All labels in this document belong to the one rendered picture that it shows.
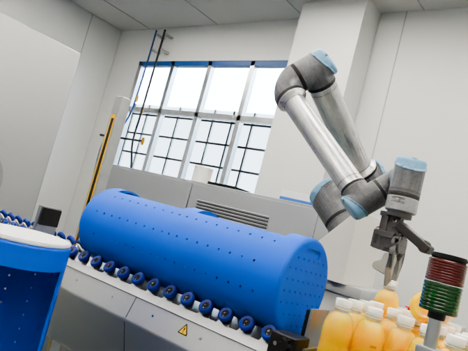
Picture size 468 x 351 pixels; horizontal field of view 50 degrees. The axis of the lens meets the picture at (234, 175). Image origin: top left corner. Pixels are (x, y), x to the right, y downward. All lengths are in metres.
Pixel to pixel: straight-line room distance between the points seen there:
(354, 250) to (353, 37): 2.84
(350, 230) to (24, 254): 1.18
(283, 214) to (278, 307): 1.87
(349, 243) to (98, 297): 0.95
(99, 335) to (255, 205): 1.77
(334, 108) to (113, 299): 1.07
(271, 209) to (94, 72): 4.39
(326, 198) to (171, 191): 1.87
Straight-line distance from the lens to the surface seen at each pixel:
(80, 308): 1.87
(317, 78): 1.92
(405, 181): 1.51
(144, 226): 1.67
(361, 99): 4.64
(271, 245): 1.39
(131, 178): 4.22
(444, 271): 0.92
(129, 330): 1.68
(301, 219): 3.12
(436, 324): 0.95
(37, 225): 2.31
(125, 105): 2.66
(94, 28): 7.14
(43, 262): 1.46
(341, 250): 2.00
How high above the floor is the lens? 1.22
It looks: 5 degrees up
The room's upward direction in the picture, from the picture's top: 15 degrees clockwise
